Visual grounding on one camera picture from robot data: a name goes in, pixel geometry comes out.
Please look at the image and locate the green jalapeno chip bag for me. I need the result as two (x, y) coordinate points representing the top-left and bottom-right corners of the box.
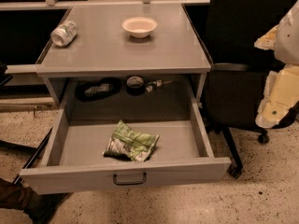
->
(103, 120), (160, 161)

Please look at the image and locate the black floor stand leg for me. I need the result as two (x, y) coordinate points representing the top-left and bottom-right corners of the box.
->
(0, 127), (53, 185)

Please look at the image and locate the white paper bowl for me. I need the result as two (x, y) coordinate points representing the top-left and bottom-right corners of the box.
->
(121, 17), (157, 38)

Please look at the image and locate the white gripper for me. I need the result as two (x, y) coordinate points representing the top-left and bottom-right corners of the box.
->
(254, 0), (299, 128)

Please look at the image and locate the grey open top drawer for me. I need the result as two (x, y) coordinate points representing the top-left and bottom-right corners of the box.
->
(19, 75), (232, 196)

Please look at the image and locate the brown shoe and leg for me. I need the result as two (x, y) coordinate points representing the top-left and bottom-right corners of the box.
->
(0, 178), (67, 224)

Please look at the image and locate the grey metal cabinet counter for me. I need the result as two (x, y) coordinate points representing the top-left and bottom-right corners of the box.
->
(35, 2), (214, 105)

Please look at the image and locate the small crumpled wrapper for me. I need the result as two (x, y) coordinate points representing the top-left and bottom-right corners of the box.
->
(145, 79), (171, 92)

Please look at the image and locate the black metal drawer handle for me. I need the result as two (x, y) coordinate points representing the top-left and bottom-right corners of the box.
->
(113, 173), (147, 186)

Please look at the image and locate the black office chair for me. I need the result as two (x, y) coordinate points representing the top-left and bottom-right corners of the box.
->
(201, 0), (297, 178)

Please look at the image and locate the black tape roll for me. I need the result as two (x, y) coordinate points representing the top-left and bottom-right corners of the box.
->
(126, 76), (145, 95)

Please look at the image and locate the black pouch with label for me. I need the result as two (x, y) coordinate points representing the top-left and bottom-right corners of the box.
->
(75, 77), (121, 102)

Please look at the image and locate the silver green soda can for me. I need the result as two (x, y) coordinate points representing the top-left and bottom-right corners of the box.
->
(50, 21), (78, 47)

